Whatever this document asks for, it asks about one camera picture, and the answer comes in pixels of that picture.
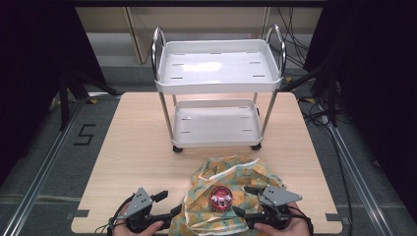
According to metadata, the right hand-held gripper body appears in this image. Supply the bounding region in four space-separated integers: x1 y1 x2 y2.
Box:
255 185 303 230

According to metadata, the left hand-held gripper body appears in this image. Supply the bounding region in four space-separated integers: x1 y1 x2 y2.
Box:
125 187 157 234

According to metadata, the round red metal tin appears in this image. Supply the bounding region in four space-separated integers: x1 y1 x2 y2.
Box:
208 185 234 212

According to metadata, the white two-tier cart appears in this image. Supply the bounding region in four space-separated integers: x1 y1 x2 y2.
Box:
150 24 288 153

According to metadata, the person's left hand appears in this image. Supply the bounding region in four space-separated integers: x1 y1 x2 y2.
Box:
112 220 164 236

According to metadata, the person's right hand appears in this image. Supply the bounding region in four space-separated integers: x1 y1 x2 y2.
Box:
254 202 311 236

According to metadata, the yellow green patterned cloth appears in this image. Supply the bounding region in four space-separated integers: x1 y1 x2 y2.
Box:
168 154 288 236

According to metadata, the black metal stand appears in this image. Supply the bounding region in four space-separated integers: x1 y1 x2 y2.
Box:
58 67 123 132
280 53 339 128

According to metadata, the dark curtain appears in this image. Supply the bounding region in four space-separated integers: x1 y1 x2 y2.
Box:
303 0 417 224
0 0 107 186

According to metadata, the beige wooden cabinet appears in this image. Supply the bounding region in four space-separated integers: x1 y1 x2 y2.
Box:
75 6 324 65

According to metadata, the left hand-held gripper cable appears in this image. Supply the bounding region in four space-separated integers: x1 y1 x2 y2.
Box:
93 194 136 236

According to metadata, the hand-held gripper cable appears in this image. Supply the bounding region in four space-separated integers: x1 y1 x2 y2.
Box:
93 194 136 236
288 205 315 236

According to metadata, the right hand-held gripper cable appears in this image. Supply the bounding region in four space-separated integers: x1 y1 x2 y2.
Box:
288 205 315 236

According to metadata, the black floor cable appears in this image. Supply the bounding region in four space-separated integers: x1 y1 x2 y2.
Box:
299 97 354 236

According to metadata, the aluminium floor rail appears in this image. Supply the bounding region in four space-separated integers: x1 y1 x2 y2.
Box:
319 107 396 236
0 92 99 236

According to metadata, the bundle of hanging black cables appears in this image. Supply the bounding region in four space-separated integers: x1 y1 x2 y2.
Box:
275 6 311 71

